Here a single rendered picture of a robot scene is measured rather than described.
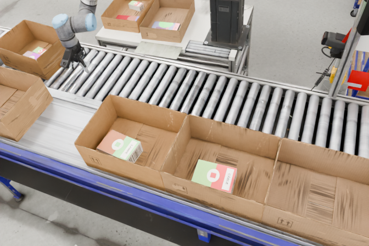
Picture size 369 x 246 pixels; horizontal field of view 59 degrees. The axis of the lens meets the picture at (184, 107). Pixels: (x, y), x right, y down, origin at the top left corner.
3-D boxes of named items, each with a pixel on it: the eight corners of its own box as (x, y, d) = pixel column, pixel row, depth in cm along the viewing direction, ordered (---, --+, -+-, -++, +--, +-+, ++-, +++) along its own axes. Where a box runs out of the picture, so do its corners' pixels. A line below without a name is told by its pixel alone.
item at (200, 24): (253, 9, 238) (253, 5, 236) (234, 61, 204) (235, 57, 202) (130, -5, 266) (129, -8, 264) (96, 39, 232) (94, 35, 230)
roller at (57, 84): (91, 52, 227) (90, 46, 223) (46, 106, 197) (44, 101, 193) (85, 50, 228) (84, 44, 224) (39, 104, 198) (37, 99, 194)
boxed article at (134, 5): (133, 5, 250) (132, 0, 246) (144, 8, 246) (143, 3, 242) (129, 9, 247) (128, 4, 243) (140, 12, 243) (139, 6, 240)
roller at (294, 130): (306, 96, 183) (308, 90, 179) (289, 175, 153) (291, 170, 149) (297, 95, 184) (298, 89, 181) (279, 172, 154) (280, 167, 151)
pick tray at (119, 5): (159, 3, 249) (157, -10, 242) (139, 33, 227) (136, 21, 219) (126, -1, 257) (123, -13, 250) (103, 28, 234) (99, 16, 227)
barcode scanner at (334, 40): (318, 44, 166) (325, 28, 158) (341, 51, 164) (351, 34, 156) (316, 52, 163) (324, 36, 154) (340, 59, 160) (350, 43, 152)
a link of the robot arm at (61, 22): (67, 21, 169) (48, 23, 169) (76, 40, 178) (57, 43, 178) (69, 11, 175) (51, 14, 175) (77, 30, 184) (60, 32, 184)
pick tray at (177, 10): (195, 10, 239) (194, -2, 231) (180, 43, 216) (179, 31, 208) (159, 7, 246) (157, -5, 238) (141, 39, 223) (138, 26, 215)
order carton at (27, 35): (77, 51, 220) (68, 31, 207) (47, 80, 204) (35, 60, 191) (34, 38, 234) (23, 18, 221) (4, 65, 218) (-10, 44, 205)
